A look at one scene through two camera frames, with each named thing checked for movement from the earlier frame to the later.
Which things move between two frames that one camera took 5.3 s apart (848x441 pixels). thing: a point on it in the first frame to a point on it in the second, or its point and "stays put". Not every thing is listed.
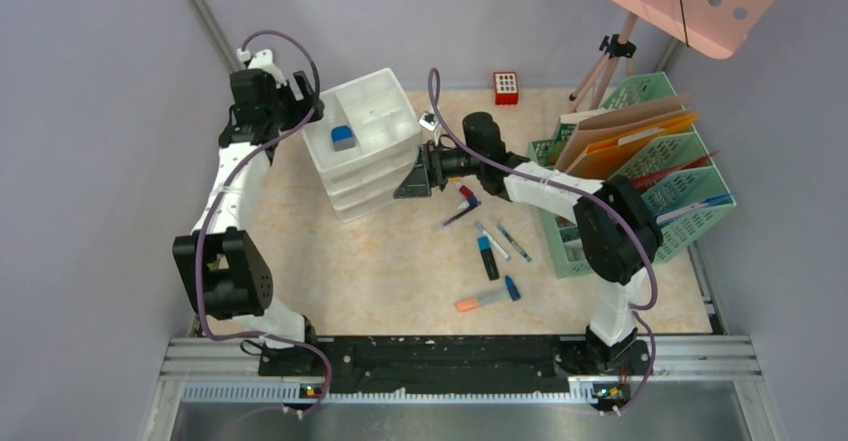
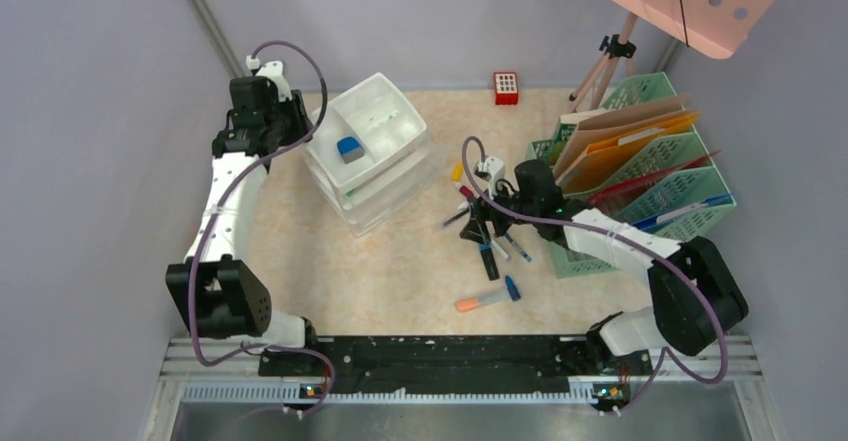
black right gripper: [426, 174] to [477, 229]
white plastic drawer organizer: [366, 138] stays put
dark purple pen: [457, 216] stays put
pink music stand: [707, 6] stays put
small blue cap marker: [512, 288] stays put
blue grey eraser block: [343, 138] to [350, 149]
